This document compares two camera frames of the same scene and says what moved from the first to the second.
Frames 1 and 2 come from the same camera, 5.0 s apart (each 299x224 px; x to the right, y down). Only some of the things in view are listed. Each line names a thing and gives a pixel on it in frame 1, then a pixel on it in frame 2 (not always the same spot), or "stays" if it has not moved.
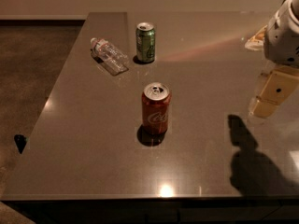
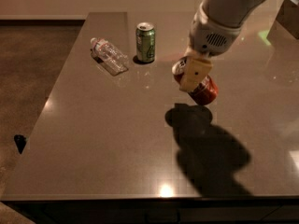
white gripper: (281, 39) to (207, 37)
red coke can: (155, 103) to (206, 92)
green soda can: (146, 42) stays
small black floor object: (21, 141) stays
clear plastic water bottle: (111, 58) stays
